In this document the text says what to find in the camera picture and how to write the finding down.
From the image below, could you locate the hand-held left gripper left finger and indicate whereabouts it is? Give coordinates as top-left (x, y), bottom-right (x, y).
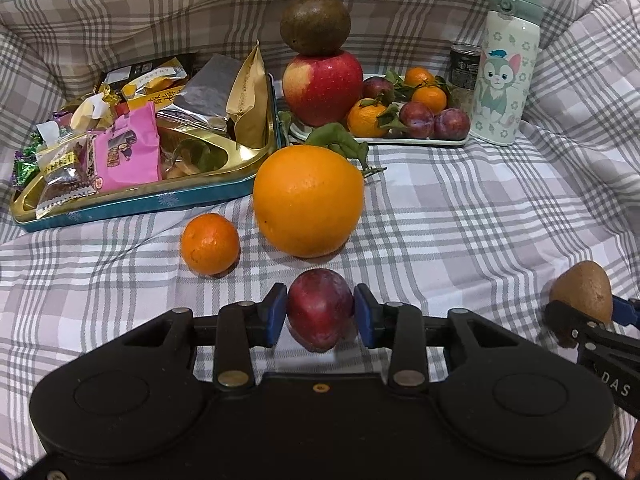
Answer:
top-left (122, 284), bottom-right (288, 394)

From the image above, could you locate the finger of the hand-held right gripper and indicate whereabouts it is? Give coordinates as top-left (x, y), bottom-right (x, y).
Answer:
top-left (544, 300), bottom-right (640, 356)
top-left (611, 296), bottom-right (640, 332)

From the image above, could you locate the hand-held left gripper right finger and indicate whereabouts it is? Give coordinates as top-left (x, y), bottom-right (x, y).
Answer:
top-left (353, 285), bottom-right (517, 395)

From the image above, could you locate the brown kiwi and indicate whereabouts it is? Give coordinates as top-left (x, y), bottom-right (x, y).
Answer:
top-left (550, 260), bottom-right (613, 326)

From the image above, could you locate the purple plum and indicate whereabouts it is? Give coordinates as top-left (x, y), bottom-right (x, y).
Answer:
top-left (362, 76), bottom-right (396, 106)
top-left (434, 107), bottom-right (472, 141)
top-left (398, 101), bottom-right (436, 138)
top-left (286, 268), bottom-right (357, 352)

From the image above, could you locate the large orange with leaves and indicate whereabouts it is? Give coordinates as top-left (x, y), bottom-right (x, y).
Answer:
top-left (252, 110), bottom-right (388, 259)

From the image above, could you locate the grey plaid blanket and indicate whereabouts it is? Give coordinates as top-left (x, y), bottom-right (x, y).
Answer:
top-left (0, 0), bottom-right (640, 480)

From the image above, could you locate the teal snack tin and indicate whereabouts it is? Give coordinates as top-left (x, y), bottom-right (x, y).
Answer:
top-left (10, 72), bottom-right (281, 233)

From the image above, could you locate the white tray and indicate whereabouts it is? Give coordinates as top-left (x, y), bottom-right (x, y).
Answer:
top-left (289, 74), bottom-right (472, 147)

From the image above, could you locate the small mandarin with leaves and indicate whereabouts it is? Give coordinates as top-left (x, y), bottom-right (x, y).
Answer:
top-left (347, 98), bottom-right (401, 138)

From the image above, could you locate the gold foil pouch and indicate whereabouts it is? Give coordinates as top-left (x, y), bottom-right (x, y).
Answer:
top-left (226, 40), bottom-right (273, 150)

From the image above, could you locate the pink snack packet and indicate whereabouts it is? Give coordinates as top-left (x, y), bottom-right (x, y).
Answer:
top-left (94, 101), bottom-right (162, 193)

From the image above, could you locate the silver foil pouch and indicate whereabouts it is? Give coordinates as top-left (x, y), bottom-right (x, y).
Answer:
top-left (157, 54), bottom-right (246, 133)

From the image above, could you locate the red apple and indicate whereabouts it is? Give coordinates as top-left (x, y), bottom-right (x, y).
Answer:
top-left (282, 50), bottom-right (364, 127)

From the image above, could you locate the white cartoon cat bottle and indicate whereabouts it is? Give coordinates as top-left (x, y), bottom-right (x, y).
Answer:
top-left (470, 0), bottom-right (546, 147)

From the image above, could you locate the clear-wrapped brown snack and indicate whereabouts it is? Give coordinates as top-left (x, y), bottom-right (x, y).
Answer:
top-left (35, 140), bottom-right (98, 221)

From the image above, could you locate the dark can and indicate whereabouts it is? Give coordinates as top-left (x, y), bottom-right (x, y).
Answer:
top-left (448, 44), bottom-right (483, 111)

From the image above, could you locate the white candy wrapper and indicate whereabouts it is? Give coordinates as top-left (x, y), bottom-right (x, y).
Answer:
top-left (70, 95), bottom-right (118, 131)

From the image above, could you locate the black snack packet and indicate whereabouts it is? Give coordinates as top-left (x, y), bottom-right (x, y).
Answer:
top-left (100, 53), bottom-right (198, 96)

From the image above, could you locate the brown-green round fruit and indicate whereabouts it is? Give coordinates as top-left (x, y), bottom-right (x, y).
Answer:
top-left (280, 0), bottom-right (352, 57)

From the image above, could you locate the green foil candy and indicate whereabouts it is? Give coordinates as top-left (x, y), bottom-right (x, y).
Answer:
top-left (12, 130), bottom-right (56, 191)

